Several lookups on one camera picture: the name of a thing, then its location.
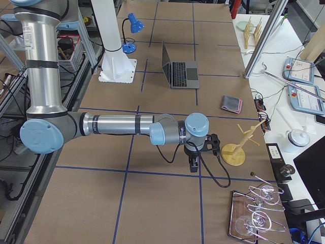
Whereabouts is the lower teach pendant tablet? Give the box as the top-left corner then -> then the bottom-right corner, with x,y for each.
288,82 -> 324,115

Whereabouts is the reacher grabber stick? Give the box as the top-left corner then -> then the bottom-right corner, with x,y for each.
261,63 -> 325,102

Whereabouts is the folded grey pink cloth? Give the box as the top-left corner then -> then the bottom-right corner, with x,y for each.
221,95 -> 243,114

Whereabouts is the blue desk lamp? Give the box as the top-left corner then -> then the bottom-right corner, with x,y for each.
122,13 -> 145,54

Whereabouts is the teach pendant tablet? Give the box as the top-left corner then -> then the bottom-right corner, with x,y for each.
288,82 -> 324,115
282,57 -> 315,84

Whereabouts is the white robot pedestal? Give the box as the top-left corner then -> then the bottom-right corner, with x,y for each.
91,0 -> 137,83

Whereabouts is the upper teach pendant tablet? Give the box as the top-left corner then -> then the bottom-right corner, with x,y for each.
282,57 -> 315,84

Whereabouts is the black monitor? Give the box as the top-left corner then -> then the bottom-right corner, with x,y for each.
294,142 -> 324,208

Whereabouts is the wooden mug tree stand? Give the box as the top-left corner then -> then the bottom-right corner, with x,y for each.
221,119 -> 265,166

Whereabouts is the aluminium frame post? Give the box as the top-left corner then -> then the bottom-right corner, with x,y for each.
244,0 -> 288,79

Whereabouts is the pale green plate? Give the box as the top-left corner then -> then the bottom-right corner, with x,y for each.
236,21 -> 255,32

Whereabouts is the wire glass holder tray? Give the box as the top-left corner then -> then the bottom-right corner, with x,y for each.
227,172 -> 287,243

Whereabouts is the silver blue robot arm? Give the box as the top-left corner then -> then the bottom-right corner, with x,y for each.
14,1 -> 209,172

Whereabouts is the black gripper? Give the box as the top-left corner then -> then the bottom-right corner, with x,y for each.
184,145 -> 199,173

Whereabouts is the white basket with tools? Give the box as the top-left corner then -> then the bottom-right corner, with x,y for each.
57,35 -> 83,72

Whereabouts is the grey laptop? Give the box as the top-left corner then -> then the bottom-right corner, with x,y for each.
161,41 -> 200,89

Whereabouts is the clear wine glass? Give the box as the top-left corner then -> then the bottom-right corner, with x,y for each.
259,185 -> 280,205
235,216 -> 255,236

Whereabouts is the wooden dish rack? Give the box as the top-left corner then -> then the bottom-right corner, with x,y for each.
243,18 -> 262,49

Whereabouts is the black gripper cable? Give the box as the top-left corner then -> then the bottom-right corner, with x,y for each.
154,141 -> 232,188

